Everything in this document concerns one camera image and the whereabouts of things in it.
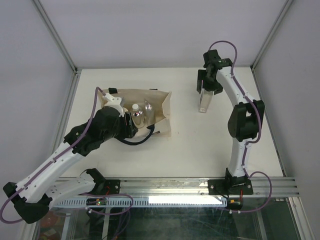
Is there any grey slotted cable duct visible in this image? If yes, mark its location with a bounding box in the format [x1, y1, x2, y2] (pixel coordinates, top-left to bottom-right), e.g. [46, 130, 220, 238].
[55, 195, 227, 209]

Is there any round silver bottle white cap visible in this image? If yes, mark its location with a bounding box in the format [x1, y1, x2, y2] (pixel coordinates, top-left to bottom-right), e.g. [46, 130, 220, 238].
[131, 103, 145, 129]

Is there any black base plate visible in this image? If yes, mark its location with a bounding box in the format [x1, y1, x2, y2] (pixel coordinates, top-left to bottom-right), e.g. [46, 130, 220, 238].
[81, 177, 121, 196]
[207, 179, 254, 197]

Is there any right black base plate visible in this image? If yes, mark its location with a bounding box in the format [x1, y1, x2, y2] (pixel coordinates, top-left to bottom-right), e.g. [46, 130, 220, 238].
[207, 179, 254, 197]

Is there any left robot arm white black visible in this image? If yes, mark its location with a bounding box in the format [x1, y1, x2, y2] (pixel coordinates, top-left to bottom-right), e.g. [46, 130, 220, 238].
[3, 106, 138, 224]

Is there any right aluminium frame post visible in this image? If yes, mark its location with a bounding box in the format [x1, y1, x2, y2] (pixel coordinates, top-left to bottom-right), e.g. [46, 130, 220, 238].
[250, 0, 295, 72]

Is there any aluminium frame post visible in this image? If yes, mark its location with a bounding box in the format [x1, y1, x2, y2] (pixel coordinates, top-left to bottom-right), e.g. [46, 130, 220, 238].
[250, 0, 295, 72]
[31, 0, 78, 74]

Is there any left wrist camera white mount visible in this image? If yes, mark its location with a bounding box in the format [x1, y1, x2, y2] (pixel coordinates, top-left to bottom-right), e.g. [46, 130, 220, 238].
[102, 93, 126, 117]

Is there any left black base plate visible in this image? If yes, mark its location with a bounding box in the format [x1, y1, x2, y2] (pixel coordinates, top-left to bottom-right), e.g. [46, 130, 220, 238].
[81, 177, 121, 196]

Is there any cream canvas tote bag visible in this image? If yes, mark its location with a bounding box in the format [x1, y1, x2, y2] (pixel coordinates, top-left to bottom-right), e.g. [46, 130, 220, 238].
[103, 87, 172, 139]

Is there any aluminium frame rail back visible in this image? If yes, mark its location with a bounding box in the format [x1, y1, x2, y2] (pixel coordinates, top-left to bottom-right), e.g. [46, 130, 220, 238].
[77, 64, 252, 70]

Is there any left aluminium frame post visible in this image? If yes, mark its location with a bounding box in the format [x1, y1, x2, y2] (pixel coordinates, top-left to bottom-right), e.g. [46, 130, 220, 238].
[31, 0, 78, 74]

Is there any clear square bottle black cap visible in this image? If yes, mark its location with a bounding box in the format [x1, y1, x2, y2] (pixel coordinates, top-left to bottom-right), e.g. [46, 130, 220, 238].
[198, 88, 214, 113]

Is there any aluminium mounting rail front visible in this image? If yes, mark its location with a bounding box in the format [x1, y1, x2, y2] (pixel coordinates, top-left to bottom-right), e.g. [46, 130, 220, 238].
[52, 176, 301, 198]

